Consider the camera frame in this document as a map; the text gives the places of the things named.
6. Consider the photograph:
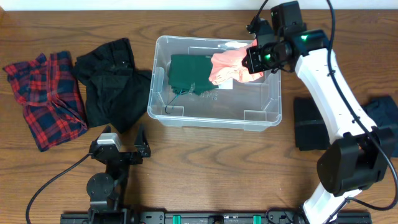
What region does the large black garment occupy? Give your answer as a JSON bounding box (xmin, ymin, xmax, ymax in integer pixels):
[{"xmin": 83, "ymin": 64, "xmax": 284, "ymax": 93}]
[{"xmin": 72, "ymin": 38, "xmax": 152, "ymax": 133}]

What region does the pink garment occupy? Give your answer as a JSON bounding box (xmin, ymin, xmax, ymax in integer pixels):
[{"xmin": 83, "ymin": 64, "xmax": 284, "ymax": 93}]
[{"xmin": 209, "ymin": 40, "xmax": 263, "ymax": 85}]

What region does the dark green garment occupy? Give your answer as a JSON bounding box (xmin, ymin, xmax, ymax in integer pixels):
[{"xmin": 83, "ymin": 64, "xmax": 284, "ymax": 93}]
[{"xmin": 168, "ymin": 54, "xmax": 218, "ymax": 95}]

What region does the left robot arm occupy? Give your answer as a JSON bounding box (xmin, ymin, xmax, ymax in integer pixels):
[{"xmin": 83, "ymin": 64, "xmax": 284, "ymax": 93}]
[{"xmin": 85, "ymin": 125, "xmax": 151, "ymax": 224}]

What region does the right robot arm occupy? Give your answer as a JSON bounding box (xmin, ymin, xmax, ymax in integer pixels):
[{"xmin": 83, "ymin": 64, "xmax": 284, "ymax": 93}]
[{"xmin": 242, "ymin": 1, "xmax": 396, "ymax": 223}]

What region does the white label in bin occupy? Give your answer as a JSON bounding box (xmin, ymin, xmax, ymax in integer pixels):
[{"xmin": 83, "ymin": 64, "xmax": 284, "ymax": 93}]
[{"xmin": 218, "ymin": 78, "xmax": 233, "ymax": 90}]

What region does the clear plastic storage bin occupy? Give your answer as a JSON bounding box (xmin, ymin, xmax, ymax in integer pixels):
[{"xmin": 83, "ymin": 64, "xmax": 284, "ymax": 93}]
[{"xmin": 147, "ymin": 35, "xmax": 282, "ymax": 131}]

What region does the red navy plaid garment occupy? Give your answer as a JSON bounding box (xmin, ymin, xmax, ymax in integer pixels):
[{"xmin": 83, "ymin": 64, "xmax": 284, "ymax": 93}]
[{"xmin": 2, "ymin": 51, "xmax": 88, "ymax": 152}]

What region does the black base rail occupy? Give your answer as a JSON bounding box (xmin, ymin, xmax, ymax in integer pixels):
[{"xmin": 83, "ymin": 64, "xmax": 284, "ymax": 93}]
[{"xmin": 60, "ymin": 211, "xmax": 373, "ymax": 224}]

